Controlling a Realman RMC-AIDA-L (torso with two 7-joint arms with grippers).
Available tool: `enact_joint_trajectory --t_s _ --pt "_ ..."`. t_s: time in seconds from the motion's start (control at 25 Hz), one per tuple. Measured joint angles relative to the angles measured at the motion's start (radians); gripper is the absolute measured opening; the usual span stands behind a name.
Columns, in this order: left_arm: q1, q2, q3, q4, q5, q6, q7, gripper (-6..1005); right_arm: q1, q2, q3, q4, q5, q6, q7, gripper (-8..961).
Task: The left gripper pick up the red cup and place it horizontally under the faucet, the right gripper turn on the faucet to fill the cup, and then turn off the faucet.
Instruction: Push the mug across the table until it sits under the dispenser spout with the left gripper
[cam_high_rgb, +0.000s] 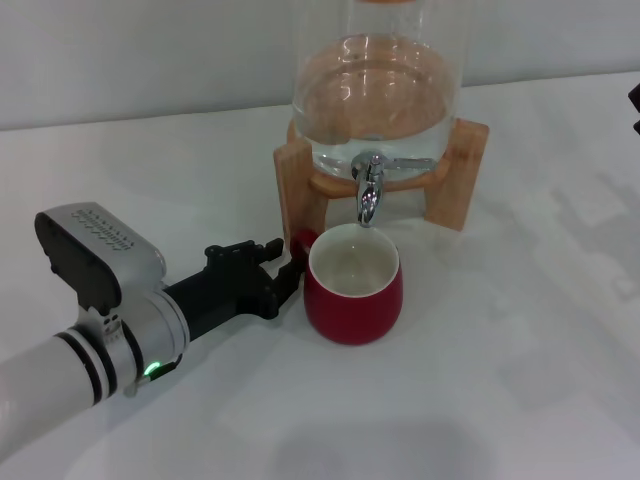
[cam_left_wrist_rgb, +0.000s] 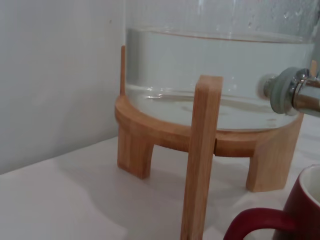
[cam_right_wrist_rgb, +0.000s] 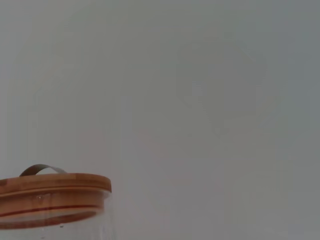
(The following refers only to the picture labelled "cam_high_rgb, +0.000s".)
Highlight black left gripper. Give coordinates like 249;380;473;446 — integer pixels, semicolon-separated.
162;238;306;346

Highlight red ceramic cup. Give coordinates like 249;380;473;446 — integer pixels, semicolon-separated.
292;223;404;346

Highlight chrome faucet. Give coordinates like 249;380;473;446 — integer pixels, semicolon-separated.
349;148;435;229

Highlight wooden dispenser stand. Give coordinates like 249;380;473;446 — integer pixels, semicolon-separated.
272;117;490;251

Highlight white patterned tablecloth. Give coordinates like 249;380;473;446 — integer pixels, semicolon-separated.
0;69;640;480

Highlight glass water dispenser jar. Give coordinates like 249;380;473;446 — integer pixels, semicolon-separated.
291;0;471;180

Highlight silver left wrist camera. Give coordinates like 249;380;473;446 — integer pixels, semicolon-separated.
34;202;167;314

